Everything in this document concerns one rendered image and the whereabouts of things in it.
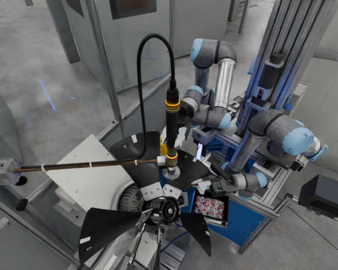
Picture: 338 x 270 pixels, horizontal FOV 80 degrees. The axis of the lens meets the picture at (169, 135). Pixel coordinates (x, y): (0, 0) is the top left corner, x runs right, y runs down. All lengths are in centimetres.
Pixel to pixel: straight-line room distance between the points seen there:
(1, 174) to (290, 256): 222
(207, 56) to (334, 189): 86
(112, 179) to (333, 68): 210
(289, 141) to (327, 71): 158
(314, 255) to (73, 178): 216
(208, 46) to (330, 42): 139
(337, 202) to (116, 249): 96
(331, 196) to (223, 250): 126
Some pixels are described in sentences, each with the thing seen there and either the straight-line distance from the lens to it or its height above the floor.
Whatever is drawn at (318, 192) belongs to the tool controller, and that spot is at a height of 123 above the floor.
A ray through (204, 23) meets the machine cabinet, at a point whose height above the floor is 62.
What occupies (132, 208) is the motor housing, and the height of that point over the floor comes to 117.
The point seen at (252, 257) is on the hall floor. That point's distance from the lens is 224.
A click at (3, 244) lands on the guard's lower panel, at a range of 151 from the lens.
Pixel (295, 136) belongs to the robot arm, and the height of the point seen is 150.
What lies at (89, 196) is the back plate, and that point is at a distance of 102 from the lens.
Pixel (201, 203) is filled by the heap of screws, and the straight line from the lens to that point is 137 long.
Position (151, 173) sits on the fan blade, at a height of 131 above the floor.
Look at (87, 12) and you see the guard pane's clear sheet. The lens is 128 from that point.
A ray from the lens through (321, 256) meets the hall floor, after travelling 251.
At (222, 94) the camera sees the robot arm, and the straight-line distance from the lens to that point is 99.
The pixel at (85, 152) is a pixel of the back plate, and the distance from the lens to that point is 102.
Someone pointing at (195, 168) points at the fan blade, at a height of 118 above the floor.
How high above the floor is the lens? 205
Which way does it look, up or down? 46 degrees down
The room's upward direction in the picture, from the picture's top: straight up
